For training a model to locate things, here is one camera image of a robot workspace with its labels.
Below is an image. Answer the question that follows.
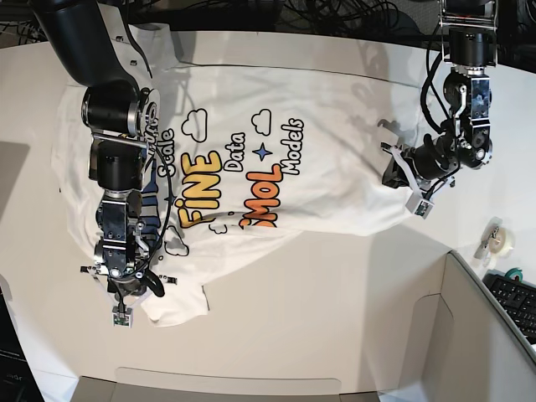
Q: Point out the black computer keyboard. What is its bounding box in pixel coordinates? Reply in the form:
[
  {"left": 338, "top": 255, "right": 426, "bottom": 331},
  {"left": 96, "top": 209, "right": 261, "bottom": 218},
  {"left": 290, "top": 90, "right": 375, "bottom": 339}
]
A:
[{"left": 482, "top": 274, "right": 535, "bottom": 345}]

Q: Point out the black monitor corner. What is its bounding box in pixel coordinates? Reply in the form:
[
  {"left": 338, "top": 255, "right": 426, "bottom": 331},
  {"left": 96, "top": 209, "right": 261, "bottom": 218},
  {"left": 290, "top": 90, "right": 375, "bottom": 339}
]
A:
[{"left": 1, "top": 277, "right": 44, "bottom": 401}]

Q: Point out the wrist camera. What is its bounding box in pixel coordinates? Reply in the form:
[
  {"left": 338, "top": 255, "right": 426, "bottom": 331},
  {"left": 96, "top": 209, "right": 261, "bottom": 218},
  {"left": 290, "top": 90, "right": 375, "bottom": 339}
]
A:
[
  {"left": 112, "top": 306, "right": 132, "bottom": 327},
  {"left": 405, "top": 193, "right": 435, "bottom": 219}
]

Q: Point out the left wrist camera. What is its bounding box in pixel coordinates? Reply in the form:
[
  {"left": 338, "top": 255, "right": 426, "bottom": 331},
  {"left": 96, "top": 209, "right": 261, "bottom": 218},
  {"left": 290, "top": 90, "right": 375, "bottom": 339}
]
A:
[{"left": 405, "top": 193, "right": 435, "bottom": 219}]

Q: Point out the clear tape dispenser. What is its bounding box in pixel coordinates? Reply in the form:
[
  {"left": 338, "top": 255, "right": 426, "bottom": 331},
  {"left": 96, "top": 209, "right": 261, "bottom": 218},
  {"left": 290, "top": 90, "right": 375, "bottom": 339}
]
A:
[{"left": 473, "top": 217, "right": 516, "bottom": 269}]

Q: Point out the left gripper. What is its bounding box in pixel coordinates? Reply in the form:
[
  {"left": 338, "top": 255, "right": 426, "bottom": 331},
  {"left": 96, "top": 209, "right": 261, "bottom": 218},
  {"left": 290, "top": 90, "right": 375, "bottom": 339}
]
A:
[{"left": 381, "top": 137, "right": 456, "bottom": 201}]

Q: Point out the green tape roll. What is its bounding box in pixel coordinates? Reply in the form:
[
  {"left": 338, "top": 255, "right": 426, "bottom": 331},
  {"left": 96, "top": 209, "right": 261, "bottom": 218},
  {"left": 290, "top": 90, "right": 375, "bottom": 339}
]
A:
[{"left": 504, "top": 268, "right": 523, "bottom": 282}]

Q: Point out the beige cardboard box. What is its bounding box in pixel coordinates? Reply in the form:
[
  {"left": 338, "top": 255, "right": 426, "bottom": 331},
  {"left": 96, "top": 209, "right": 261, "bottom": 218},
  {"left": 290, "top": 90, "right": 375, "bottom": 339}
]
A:
[{"left": 71, "top": 251, "right": 535, "bottom": 401}]

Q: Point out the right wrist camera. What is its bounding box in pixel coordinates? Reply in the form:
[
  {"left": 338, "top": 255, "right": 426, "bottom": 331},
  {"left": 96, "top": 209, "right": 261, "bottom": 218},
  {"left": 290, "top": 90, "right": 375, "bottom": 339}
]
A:
[{"left": 112, "top": 306, "right": 132, "bottom": 327}]

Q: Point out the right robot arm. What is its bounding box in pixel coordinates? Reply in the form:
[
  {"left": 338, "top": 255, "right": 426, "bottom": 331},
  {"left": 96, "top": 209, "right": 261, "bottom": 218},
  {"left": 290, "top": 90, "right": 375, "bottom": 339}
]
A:
[{"left": 29, "top": 1, "right": 165, "bottom": 325}]

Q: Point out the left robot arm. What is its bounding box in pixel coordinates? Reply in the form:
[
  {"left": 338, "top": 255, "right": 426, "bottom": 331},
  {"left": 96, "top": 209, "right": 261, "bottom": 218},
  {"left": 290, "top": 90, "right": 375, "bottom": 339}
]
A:
[{"left": 381, "top": 1, "right": 498, "bottom": 204}]

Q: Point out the white printed t-shirt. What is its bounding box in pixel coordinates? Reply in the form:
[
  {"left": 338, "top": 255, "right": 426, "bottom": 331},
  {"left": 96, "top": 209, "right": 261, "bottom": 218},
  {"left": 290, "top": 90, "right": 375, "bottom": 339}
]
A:
[{"left": 49, "top": 24, "right": 424, "bottom": 327}]

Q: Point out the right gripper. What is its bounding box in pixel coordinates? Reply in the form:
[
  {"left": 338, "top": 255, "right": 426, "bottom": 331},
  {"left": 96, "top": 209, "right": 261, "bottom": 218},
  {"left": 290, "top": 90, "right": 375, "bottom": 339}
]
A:
[{"left": 80, "top": 265, "right": 178, "bottom": 312}]

